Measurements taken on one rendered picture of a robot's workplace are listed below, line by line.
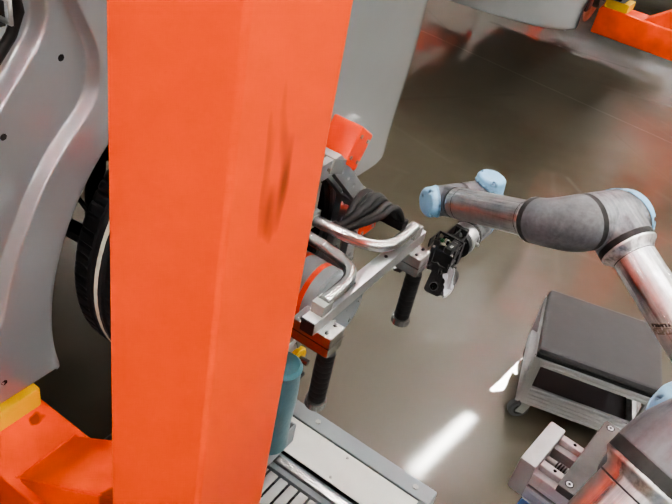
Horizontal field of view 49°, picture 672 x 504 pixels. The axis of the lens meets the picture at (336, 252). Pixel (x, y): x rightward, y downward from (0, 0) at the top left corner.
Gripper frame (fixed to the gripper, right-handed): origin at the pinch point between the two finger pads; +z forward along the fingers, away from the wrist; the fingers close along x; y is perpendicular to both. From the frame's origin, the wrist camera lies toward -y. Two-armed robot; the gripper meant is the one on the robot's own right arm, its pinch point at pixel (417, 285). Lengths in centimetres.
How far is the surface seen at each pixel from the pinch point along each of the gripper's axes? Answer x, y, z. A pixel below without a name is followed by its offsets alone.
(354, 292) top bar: -1.4, 14.7, 29.6
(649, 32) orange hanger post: -26, -20, -334
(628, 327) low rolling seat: 43, -49, -96
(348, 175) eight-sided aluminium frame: -20.5, 22.1, 5.8
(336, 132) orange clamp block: -25.4, 30.5, 5.9
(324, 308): -1.6, 17.2, 40.2
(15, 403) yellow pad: -42, -10, 76
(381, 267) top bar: -1.7, 15.0, 19.4
